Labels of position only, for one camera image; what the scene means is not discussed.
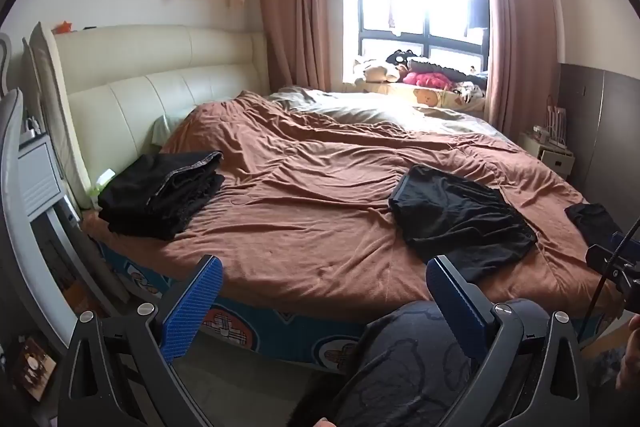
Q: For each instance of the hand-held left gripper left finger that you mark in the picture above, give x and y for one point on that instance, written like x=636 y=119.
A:
x=192 y=307

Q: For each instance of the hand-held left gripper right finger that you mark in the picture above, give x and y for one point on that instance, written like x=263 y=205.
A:
x=457 y=307

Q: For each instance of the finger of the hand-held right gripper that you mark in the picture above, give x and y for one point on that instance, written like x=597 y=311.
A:
x=600 y=258

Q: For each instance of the black elastic waist pants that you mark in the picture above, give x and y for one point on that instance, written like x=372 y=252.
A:
x=460 y=217

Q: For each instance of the stack of folded black pants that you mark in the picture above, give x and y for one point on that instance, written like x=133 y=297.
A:
x=160 y=192

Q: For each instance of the person's right hand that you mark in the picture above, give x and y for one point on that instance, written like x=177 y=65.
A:
x=631 y=357

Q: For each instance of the small dark cloth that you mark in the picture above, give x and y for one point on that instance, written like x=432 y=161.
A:
x=592 y=224

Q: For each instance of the person's patterned trouser leg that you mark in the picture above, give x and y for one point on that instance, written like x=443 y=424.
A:
x=400 y=372

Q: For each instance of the white nightstand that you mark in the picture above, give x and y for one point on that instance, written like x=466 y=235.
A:
x=550 y=157

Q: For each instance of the brown wardrobe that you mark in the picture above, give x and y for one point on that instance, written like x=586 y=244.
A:
x=605 y=127

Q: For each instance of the white paper bag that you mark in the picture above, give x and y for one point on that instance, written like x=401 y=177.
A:
x=556 y=124

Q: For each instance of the green and white packet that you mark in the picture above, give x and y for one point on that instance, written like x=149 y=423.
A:
x=102 y=184

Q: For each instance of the brown blanket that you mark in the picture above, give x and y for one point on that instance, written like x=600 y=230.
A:
x=310 y=207

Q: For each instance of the pale green pillow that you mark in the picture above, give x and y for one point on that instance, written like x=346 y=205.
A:
x=165 y=129

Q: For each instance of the grey chair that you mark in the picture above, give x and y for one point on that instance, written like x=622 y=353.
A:
x=20 y=207

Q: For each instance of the white slatted cabinet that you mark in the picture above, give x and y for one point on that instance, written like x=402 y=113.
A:
x=40 y=177

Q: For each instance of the beige bed sheet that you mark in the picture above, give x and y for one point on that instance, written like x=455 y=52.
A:
x=380 y=109

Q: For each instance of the red cloth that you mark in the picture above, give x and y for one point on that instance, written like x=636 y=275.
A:
x=427 y=79

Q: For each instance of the cream padded headboard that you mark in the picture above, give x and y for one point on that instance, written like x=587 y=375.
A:
x=150 y=72

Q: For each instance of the cream leaning mattress pad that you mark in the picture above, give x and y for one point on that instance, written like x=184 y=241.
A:
x=52 y=107

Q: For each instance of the brown plush bear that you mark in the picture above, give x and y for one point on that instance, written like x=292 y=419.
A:
x=372 y=71

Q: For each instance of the black and white plush toy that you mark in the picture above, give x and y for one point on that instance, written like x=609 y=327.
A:
x=402 y=57

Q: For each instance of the small orange toy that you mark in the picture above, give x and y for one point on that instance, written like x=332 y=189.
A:
x=65 y=27

